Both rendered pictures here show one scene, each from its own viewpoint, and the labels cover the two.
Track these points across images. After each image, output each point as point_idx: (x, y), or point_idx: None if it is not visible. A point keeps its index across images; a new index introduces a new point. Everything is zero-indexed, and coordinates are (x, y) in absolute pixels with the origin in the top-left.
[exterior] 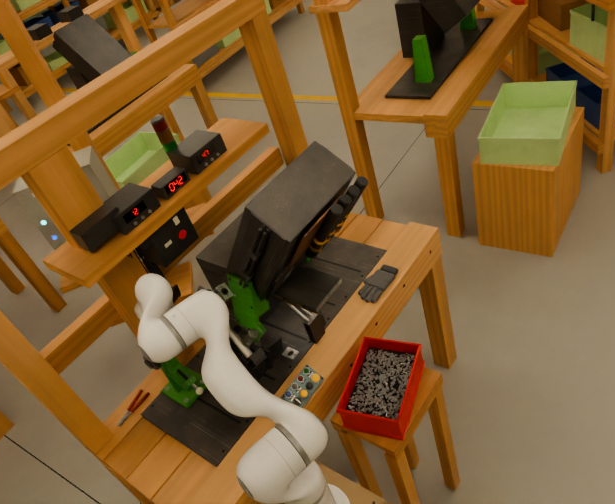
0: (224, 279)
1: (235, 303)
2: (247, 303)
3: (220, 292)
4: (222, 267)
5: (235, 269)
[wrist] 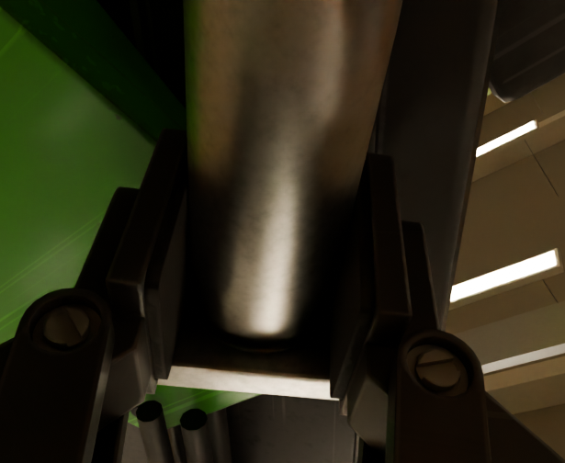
0: (464, 46)
1: (29, 121)
2: None
3: (273, 385)
4: None
5: (330, 404)
